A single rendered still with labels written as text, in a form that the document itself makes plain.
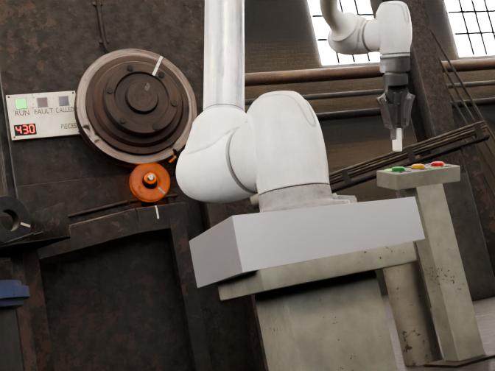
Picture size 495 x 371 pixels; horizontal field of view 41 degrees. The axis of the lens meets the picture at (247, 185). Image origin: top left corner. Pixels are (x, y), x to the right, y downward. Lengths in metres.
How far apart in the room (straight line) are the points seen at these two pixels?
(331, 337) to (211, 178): 0.45
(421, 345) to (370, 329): 0.86
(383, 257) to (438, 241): 0.81
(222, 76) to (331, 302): 0.61
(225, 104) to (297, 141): 0.28
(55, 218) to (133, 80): 0.65
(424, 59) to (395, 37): 4.64
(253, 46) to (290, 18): 0.83
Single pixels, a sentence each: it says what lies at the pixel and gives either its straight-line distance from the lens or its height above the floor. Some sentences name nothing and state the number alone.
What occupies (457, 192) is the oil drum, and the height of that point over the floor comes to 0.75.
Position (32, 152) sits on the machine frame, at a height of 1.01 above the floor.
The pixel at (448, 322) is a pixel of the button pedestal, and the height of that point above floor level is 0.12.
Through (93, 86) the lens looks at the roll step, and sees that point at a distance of 2.59.
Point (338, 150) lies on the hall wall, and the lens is 10.04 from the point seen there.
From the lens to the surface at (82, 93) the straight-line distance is 2.59.
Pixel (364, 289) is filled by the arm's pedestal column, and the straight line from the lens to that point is 1.33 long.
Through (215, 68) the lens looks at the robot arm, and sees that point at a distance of 1.60.
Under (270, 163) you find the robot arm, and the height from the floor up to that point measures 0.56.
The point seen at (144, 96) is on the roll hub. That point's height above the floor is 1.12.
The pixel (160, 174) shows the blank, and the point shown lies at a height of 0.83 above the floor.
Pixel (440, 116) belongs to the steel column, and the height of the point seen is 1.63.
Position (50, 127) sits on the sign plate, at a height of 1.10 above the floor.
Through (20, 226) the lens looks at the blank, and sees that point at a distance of 2.12.
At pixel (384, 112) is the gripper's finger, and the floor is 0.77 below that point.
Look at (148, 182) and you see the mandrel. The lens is 2.52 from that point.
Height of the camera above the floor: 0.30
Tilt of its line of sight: 10 degrees up
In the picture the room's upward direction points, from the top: 11 degrees counter-clockwise
